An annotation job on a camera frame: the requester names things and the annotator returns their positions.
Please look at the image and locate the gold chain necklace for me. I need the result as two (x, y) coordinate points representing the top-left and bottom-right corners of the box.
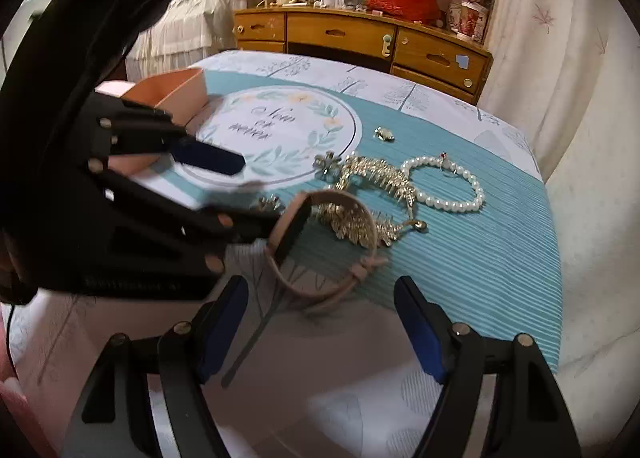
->
(315, 155), (429, 249)

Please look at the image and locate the white pearl bracelet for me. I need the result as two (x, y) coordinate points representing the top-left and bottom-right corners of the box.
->
(400, 152), (487, 215)

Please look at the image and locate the black cable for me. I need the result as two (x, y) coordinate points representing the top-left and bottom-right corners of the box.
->
(5, 305), (22, 381)

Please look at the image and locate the floral printed tin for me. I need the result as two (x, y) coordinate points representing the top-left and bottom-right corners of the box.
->
(446, 0), (490, 42)

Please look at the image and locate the white leaf print curtain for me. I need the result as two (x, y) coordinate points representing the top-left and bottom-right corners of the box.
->
(475, 0), (640, 389)

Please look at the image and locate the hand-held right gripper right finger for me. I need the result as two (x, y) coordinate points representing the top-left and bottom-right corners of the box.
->
(393, 275), (583, 458)

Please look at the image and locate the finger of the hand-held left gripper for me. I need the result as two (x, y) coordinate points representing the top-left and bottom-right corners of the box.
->
(90, 92), (247, 177)
(85, 172), (312, 302)

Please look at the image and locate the pink cloth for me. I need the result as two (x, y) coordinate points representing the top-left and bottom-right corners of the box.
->
(0, 378), (57, 458)

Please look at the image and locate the wooden desk with drawers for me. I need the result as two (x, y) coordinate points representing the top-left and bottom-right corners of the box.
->
(232, 6), (494, 104)

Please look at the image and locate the white ruffled bed skirt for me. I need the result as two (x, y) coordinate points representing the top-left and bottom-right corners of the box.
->
(125, 0), (251, 82)

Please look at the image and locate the silver flower brooch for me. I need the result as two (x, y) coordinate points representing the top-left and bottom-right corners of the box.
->
(314, 151), (344, 183)

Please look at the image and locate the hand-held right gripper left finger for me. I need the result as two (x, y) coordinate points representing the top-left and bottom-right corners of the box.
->
(60, 275), (251, 458)

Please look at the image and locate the pink leather bracelet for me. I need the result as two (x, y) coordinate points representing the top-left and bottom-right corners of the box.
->
(265, 189), (391, 311)

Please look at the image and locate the pink jewelry box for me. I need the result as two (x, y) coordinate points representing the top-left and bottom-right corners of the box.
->
(95, 67), (213, 174)

